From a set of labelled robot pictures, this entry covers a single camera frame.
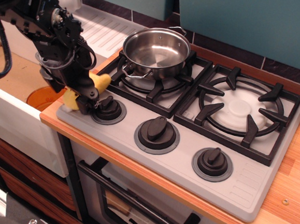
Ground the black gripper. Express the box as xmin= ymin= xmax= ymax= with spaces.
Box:
xmin=36 ymin=51 xmax=99 ymax=115

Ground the yellow stuffed duck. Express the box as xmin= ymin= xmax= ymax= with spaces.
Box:
xmin=63 ymin=71 xmax=111 ymax=112

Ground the stainless steel pan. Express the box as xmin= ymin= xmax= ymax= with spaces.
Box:
xmin=122 ymin=27 xmax=191 ymax=80

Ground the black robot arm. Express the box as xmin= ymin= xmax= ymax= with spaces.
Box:
xmin=0 ymin=0 xmax=99 ymax=115

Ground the black left stove knob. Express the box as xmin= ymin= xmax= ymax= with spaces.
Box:
xmin=90 ymin=95 xmax=127 ymax=125

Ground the black stove knob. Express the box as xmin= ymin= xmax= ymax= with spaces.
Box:
xmin=192 ymin=147 xmax=233 ymax=183
xmin=90 ymin=95 xmax=127 ymax=125
xmin=134 ymin=116 xmax=180 ymax=155

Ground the black middle stove knob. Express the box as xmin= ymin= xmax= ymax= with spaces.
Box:
xmin=134 ymin=116 xmax=180 ymax=155

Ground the black right stove knob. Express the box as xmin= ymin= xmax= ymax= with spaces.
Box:
xmin=192 ymin=147 xmax=233 ymax=183

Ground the grey toy stove top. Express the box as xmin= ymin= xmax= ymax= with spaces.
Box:
xmin=56 ymin=52 xmax=300 ymax=222

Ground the orange plastic plate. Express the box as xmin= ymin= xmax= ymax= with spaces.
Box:
xmin=26 ymin=86 xmax=66 ymax=111

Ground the white toy sink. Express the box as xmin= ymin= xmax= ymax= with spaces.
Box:
xmin=0 ymin=0 xmax=149 ymax=184

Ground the black left burner grate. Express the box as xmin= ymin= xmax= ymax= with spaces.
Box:
xmin=97 ymin=51 xmax=213 ymax=118

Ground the black burner grate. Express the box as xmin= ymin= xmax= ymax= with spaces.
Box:
xmin=97 ymin=51 xmax=213 ymax=118
xmin=174 ymin=65 xmax=300 ymax=167

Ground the wooden drawer cabinet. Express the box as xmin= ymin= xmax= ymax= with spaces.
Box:
xmin=0 ymin=138 xmax=81 ymax=224

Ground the black right burner grate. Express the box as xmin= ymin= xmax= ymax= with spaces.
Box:
xmin=174 ymin=65 xmax=300 ymax=167

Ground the oven door with black handle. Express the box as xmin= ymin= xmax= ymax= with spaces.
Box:
xmin=72 ymin=155 xmax=240 ymax=224

